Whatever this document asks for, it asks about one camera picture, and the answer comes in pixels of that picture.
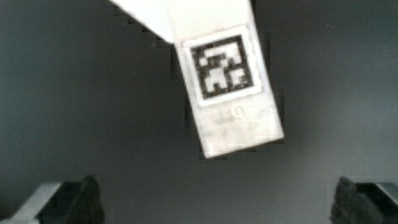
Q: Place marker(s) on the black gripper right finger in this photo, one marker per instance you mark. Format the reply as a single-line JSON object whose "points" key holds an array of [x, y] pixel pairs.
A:
{"points": [[365, 203]]}

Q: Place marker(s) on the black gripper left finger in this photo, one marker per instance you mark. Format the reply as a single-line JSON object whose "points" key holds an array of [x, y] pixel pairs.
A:
{"points": [[74, 207]]}

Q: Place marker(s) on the white table leg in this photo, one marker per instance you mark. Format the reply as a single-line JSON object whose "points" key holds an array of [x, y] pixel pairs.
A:
{"points": [[209, 27]]}

